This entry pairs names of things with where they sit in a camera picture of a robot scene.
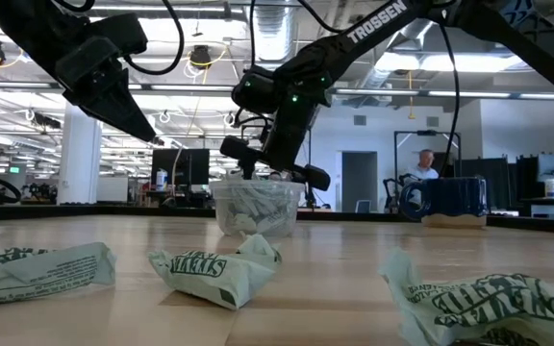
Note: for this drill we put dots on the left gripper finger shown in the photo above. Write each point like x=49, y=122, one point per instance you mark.
x=128, y=108
x=101, y=108

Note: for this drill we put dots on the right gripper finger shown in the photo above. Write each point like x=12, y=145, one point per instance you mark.
x=316, y=179
x=241, y=148

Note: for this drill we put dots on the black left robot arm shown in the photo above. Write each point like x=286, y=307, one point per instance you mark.
x=27, y=29

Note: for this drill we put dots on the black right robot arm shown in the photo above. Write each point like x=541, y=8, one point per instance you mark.
x=378, y=24

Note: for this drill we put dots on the grey door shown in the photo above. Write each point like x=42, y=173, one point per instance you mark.
x=359, y=178

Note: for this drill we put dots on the clear plastic bowl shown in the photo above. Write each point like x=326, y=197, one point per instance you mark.
x=217, y=188

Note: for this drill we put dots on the black monitor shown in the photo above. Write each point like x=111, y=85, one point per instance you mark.
x=185, y=168

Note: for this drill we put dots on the white column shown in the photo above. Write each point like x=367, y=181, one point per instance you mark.
x=80, y=163

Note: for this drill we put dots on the white canister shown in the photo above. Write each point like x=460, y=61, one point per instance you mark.
x=161, y=181

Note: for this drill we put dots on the green exit sign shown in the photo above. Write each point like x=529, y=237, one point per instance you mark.
x=14, y=169

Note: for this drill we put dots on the person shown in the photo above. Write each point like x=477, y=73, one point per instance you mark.
x=423, y=168

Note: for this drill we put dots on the dark blue ceramic mug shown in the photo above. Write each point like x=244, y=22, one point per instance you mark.
x=450, y=197

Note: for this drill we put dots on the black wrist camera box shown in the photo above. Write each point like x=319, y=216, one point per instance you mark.
x=123, y=31

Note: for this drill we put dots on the black aluminium table frame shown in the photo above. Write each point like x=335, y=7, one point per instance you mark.
x=65, y=211

